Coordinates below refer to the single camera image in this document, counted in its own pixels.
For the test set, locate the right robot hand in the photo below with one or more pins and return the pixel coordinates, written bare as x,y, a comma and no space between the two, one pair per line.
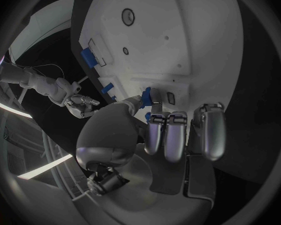
80,106

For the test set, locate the blue peg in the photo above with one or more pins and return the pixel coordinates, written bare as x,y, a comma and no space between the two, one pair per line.
146,97
113,97
147,115
107,88

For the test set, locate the white task board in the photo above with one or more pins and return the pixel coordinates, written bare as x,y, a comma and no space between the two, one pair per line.
154,60

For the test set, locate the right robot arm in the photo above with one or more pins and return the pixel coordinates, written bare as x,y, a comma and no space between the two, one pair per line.
44,86

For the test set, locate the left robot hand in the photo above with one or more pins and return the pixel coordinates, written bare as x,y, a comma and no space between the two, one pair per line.
112,131

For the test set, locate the large blue cylinder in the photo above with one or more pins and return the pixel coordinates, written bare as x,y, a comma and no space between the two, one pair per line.
89,57

